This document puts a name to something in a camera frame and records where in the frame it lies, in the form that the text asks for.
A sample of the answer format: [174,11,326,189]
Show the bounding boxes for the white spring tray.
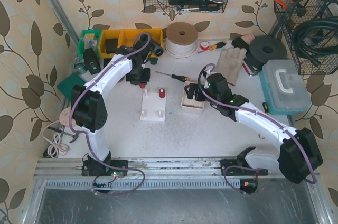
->
[181,81,205,114]

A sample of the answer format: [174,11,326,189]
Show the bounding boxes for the white peg base plate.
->
[140,88,166,122]

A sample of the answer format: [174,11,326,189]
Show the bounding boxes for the beige work glove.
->
[215,47,247,86]

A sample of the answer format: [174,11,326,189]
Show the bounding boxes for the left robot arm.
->
[68,32,154,176]

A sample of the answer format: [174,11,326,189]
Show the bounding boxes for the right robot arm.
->
[197,63,323,184]

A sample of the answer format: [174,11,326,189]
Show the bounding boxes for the black orange screwdriver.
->
[155,71,190,82]

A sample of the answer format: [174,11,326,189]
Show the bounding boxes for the black pipe fitting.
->
[138,33,164,58]

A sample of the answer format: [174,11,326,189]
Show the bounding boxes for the yellow triple bin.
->
[98,28,164,59]

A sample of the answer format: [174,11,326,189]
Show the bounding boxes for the black box in bin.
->
[105,38,118,54]

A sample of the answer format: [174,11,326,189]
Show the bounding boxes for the black battery charger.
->
[83,48,101,75]

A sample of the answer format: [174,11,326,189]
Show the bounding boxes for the red white tape roll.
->
[200,41,209,51]

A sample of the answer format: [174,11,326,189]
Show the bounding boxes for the yellow black screwdriver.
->
[198,41,227,54]

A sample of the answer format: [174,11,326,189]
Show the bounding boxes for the green small bin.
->
[78,30,102,58]

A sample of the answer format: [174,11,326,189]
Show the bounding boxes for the black sanding block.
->
[231,37,250,54]

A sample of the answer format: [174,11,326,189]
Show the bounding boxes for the round beige power socket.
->
[59,107,71,127]

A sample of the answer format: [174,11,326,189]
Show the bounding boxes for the clear teal storage box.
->
[259,59,311,115]

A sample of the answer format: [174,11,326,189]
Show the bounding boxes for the red handled hex key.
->
[242,61,260,77]

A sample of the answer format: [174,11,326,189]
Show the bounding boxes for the white cable spool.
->
[165,22,198,59]

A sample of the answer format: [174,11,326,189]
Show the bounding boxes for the black cable spool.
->
[246,36,287,70]

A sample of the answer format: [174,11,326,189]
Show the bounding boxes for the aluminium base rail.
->
[33,157,283,191]

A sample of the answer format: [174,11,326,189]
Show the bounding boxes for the black coiled hose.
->
[292,16,338,61]

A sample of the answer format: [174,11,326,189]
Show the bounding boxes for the right wire basket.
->
[274,0,337,75]

